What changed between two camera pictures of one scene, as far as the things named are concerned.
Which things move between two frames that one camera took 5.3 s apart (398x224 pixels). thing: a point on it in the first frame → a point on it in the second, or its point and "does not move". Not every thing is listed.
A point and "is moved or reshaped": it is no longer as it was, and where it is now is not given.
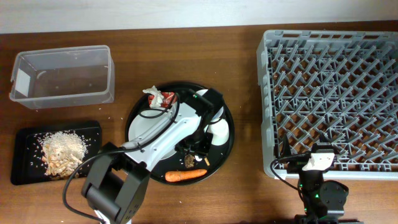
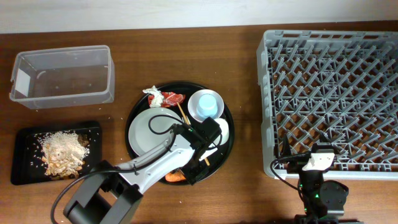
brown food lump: x=189 y=160 is moved or reshaped
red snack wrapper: x=167 y=97 does not move
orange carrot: x=175 y=175 does not move
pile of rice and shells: x=63 y=153 does not move
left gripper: x=206 y=148 → x=194 y=175
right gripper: x=296 y=164 does not move
